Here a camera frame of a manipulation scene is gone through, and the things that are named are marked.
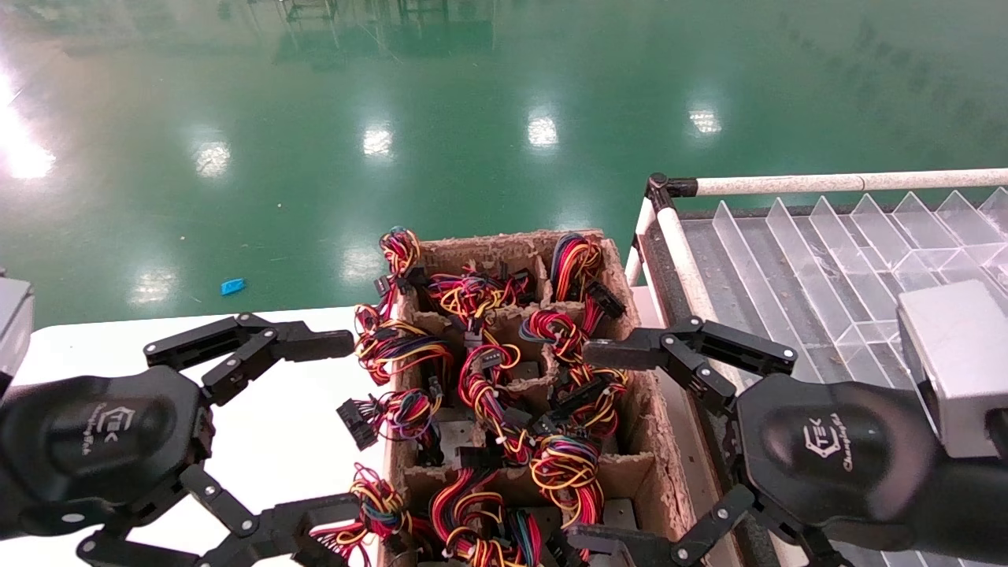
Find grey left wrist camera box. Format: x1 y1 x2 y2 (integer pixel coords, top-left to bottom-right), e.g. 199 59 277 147
0 276 35 395

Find clear acrylic divider tray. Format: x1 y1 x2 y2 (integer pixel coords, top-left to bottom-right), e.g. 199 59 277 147
681 187 1008 567

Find brown cardboard divider box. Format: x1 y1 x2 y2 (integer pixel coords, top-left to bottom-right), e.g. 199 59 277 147
378 228 699 567

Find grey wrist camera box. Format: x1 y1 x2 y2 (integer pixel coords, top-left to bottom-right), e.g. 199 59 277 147
897 279 1008 460
0 276 35 395

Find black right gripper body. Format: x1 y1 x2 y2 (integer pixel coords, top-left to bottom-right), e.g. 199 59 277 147
727 374 947 550

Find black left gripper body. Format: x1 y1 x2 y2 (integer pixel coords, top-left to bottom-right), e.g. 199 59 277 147
0 365 216 543

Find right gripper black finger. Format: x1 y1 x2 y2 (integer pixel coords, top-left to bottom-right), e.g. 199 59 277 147
565 484 853 567
583 315 798 415

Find white pipe rack frame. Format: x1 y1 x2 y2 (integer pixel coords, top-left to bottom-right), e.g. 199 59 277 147
624 167 1008 567

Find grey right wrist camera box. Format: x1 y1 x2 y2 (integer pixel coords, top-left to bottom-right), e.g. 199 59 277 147
897 279 1008 460

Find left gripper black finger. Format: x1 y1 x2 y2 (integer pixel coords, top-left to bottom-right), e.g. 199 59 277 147
144 313 356 408
76 465 371 567

